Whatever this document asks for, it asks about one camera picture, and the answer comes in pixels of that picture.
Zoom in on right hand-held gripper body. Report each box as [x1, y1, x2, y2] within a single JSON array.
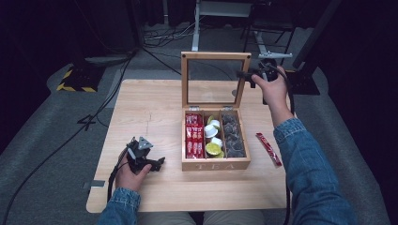
[[257, 58, 280, 83]]

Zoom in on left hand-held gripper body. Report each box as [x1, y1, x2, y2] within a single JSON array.
[[126, 136, 154, 174]]

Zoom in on wooden tea box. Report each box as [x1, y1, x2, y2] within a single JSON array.
[[180, 51, 253, 173]]

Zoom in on person's right hand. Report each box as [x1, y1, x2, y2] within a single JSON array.
[[251, 65, 290, 109]]

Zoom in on person's left hand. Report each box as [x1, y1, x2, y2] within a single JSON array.
[[115, 154, 153, 192]]

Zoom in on grey metal stand foot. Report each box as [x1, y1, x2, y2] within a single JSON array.
[[249, 29, 294, 60]]

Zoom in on black slanted stand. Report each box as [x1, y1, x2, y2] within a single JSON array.
[[285, 0, 344, 97]]

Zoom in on stack of red packets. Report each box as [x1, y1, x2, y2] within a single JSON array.
[[185, 112, 206, 159]]

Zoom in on grey floor tape patch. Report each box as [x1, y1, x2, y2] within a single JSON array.
[[82, 179, 106, 189]]

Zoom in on pile of dark round pods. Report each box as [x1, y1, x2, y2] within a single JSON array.
[[221, 112, 247, 158]]

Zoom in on pile of white green capsules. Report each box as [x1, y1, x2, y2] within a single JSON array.
[[204, 114, 225, 159]]

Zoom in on single red sachet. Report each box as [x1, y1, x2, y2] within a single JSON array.
[[255, 131, 283, 168]]

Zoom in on yellow black striped stand base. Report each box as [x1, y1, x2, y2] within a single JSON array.
[[56, 63, 106, 94]]

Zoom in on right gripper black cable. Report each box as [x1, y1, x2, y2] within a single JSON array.
[[268, 63, 296, 225]]

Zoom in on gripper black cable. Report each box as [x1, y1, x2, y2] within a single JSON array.
[[106, 149, 130, 203], [268, 63, 296, 225]]

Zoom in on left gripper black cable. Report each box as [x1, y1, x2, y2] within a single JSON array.
[[106, 149, 130, 203]]

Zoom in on white desk frame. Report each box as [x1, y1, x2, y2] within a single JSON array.
[[191, 0, 253, 53]]

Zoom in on long black floor cable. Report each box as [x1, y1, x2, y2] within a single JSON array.
[[0, 50, 139, 225]]

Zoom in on bundle of floor cables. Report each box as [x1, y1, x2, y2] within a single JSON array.
[[141, 22, 201, 50]]

